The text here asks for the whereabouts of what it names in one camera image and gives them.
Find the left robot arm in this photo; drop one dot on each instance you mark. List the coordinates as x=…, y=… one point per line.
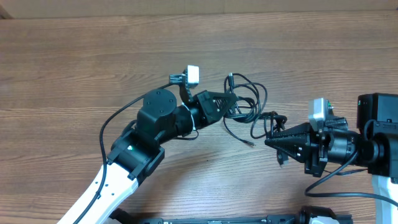
x=138, y=151

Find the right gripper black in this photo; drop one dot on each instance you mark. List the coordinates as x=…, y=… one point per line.
x=313, y=154

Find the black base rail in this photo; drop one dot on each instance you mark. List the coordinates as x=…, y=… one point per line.
x=307, y=215

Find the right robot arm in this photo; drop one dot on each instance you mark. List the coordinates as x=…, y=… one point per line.
x=372, y=148

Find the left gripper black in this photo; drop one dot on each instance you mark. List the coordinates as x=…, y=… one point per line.
x=203, y=104

